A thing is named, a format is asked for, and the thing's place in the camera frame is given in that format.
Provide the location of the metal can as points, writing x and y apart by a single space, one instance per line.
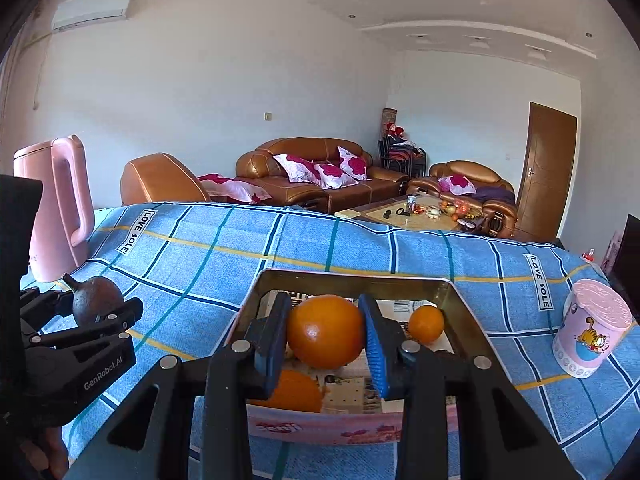
410 204

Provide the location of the brown leather chaise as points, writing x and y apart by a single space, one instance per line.
155 180

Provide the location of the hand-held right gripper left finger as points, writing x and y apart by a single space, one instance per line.
272 345

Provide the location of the dark brown pomegranate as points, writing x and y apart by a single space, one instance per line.
97 295

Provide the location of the wooden coffee table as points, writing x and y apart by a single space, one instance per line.
380 217

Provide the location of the person's left hand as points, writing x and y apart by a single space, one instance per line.
45 450

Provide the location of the red plush toys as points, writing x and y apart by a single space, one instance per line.
395 129

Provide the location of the brown wooden door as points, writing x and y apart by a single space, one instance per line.
547 170

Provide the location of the purple blanket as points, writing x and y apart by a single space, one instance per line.
495 195

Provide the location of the white pink floral pillow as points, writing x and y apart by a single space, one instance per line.
355 162
457 185
335 176
297 169

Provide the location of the pink floral blanket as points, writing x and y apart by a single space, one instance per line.
235 189

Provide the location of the printed paper sheet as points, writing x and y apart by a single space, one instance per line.
350 390

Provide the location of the stacked black chairs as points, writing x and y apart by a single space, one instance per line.
402 157

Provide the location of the orange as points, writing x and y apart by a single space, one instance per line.
426 324
325 330
295 392

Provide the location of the pink cartoon cup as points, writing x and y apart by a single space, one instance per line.
590 330

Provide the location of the pink electric kettle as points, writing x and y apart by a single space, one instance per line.
50 220

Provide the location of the long brown leather sofa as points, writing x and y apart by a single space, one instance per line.
350 192

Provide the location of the black television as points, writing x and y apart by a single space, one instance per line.
630 260

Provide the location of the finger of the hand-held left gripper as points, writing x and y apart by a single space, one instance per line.
45 305
115 317

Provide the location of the pink bag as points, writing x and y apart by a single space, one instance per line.
611 252

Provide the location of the white air conditioner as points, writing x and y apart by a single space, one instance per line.
92 9

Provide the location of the tall patterned vase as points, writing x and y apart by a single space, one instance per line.
390 117

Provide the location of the blue plaid tablecloth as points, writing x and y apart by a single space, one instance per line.
200 260

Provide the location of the brown leather armchair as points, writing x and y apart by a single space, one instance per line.
470 170

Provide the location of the pink tin box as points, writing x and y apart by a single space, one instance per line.
350 282

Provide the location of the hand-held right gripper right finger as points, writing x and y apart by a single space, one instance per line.
377 350

